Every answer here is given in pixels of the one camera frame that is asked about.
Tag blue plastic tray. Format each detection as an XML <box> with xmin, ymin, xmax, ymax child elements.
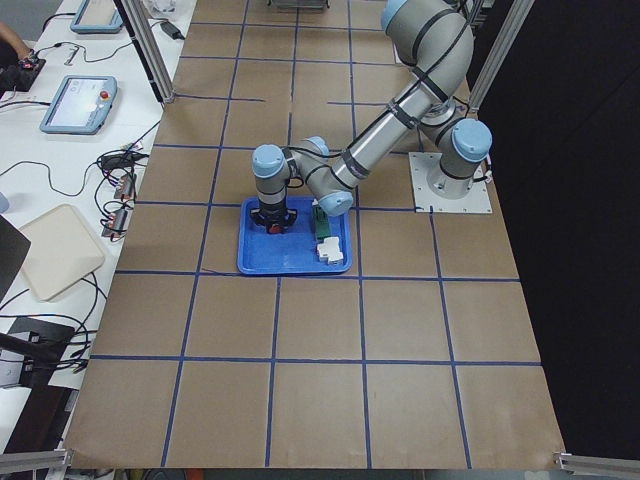
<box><xmin>237</xmin><ymin>196</ymin><xmax>353</xmax><ymax>276</ymax></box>

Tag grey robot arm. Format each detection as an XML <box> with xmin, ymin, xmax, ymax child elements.
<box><xmin>249</xmin><ymin>1</ymin><xmax>492</xmax><ymax>233</ymax></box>

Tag white relay module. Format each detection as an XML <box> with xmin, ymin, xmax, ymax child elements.
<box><xmin>316</xmin><ymin>236</ymin><xmax>344</xmax><ymax>265</ymax></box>

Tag aluminium frame post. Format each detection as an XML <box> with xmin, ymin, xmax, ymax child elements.
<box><xmin>114</xmin><ymin>0</ymin><xmax>175</xmax><ymax>104</ymax></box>

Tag green terminal block module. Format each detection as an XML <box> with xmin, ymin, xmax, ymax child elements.
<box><xmin>312</xmin><ymin>200</ymin><xmax>331</xmax><ymax>242</ymax></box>

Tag black power adapter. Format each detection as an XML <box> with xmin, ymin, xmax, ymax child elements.
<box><xmin>160</xmin><ymin>21</ymin><xmax>185</xmax><ymax>40</ymax></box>

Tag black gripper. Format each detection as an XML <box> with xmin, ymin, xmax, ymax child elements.
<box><xmin>250</xmin><ymin>207</ymin><xmax>296</xmax><ymax>231</ymax></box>

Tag teach pendant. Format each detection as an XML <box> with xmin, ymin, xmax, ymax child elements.
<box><xmin>70</xmin><ymin>0</ymin><xmax>123</xmax><ymax>34</ymax></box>
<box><xmin>39</xmin><ymin>75</ymin><xmax>118</xmax><ymax>135</ymax></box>

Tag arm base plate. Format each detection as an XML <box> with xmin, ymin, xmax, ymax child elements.
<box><xmin>408</xmin><ymin>152</ymin><xmax>493</xmax><ymax>214</ymax></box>

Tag far teach pendant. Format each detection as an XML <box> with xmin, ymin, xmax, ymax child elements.
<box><xmin>70</xmin><ymin>0</ymin><xmax>123</xmax><ymax>34</ymax></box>

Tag beige plastic tray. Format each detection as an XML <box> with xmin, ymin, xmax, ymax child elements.
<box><xmin>19</xmin><ymin>204</ymin><xmax>105</xmax><ymax>301</ymax></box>

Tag near teach pendant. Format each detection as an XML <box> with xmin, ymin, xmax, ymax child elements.
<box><xmin>39</xmin><ymin>75</ymin><xmax>118</xmax><ymax>135</ymax></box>

